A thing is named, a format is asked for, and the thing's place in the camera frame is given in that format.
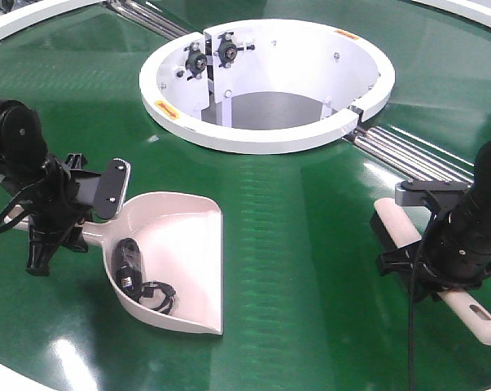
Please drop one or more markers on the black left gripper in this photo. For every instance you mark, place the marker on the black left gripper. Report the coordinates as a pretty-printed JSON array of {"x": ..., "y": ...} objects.
[{"x": 53, "y": 211}]

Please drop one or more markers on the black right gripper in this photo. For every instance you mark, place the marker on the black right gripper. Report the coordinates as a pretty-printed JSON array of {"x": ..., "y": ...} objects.
[{"x": 454, "y": 252}]

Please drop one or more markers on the beige hand brush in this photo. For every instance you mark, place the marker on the beige hand brush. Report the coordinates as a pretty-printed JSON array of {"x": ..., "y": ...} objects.
[{"x": 403, "y": 232}]

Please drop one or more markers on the beige plastic dustpan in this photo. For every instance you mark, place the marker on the beige plastic dustpan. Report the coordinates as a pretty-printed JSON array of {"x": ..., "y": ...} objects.
[{"x": 180, "y": 237}]

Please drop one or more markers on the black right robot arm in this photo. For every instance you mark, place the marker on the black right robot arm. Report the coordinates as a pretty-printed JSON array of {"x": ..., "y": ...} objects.
[{"x": 479, "y": 192}]

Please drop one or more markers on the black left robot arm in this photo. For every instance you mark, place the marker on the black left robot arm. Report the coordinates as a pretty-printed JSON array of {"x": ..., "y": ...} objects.
[{"x": 23, "y": 150}]

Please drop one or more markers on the chrome transfer rollers right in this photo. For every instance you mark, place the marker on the chrome transfer rollers right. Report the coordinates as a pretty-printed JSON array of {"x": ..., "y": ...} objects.
[{"x": 410, "y": 155}]

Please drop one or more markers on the chrome transfer rollers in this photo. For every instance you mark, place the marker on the chrome transfer rollers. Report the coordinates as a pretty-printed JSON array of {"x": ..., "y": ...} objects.
[
  {"x": 147, "y": 18},
  {"x": 410, "y": 155}
]

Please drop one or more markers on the left black bearing block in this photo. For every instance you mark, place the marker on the left black bearing block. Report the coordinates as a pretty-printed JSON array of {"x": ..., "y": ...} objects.
[{"x": 196, "y": 61}]

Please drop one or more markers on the black bearing block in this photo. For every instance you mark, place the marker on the black bearing block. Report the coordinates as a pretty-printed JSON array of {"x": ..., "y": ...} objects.
[
  {"x": 228, "y": 49},
  {"x": 196, "y": 61}
]

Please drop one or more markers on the chrome transfer rollers rear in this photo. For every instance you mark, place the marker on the chrome transfer rollers rear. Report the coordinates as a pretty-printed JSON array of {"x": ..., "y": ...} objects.
[{"x": 147, "y": 18}]

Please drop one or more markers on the right black bearing block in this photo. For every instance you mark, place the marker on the right black bearing block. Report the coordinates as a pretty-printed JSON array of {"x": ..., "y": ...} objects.
[{"x": 228, "y": 49}]

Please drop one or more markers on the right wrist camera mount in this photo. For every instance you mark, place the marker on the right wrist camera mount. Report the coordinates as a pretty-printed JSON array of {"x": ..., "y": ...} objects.
[{"x": 434, "y": 195}]

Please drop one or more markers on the white outer guard rail left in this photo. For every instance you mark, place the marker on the white outer guard rail left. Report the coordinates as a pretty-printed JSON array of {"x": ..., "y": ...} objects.
[{"x": 24, "y": 17}]

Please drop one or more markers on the white guard rail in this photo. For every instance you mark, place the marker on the white guard rail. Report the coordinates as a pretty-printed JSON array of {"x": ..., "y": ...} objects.
[
  {"x": 478, "y": 10},
  {"x": 24, "y": 17}
]

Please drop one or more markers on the white outer guard rail right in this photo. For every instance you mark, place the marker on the white outer guard rail right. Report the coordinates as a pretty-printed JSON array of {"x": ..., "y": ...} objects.
[{"x": 478, "y": 10}]

